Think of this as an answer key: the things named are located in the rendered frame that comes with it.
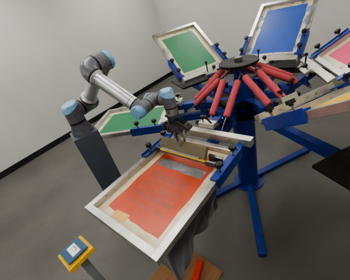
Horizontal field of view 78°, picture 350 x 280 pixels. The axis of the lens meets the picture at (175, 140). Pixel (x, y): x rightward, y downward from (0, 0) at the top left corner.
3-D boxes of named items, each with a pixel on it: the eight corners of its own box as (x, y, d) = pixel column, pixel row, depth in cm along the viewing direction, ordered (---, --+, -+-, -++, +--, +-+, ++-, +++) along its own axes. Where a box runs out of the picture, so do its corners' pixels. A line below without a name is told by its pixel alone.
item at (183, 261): (184, 281, 121) (164, 238, 99) (179, 278, 123) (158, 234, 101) (223, 219, 148) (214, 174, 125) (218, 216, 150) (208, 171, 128)
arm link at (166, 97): (162, 86, 122) (175, 85, 118) (167, 104, 128) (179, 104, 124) (155, 92, 117) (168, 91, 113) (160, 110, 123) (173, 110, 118)
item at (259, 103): (272, 138, 143) (272, 122, 137) (180, 122, 192) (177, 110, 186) (304, 87, 190) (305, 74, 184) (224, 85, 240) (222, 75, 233)
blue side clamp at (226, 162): (219, 189, 116) (217, 180, 112) (211, 186, 119) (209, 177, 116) (243, 156, 133) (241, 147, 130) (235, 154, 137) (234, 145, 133)
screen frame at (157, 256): (159, 266, 88) (156, 261, 86) (86, 211, 125) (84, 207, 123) (241, 154, 134) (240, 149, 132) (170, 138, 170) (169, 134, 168)
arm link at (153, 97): (136, 98, 121) (152, 98, 116) (148, 90, 129) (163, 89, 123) (141, 110, 126) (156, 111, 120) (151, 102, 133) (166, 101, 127)
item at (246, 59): (259, 199, 216) (253, 64, 145) (223, 186, 241) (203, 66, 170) (273, 174, 239) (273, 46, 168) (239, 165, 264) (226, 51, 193)
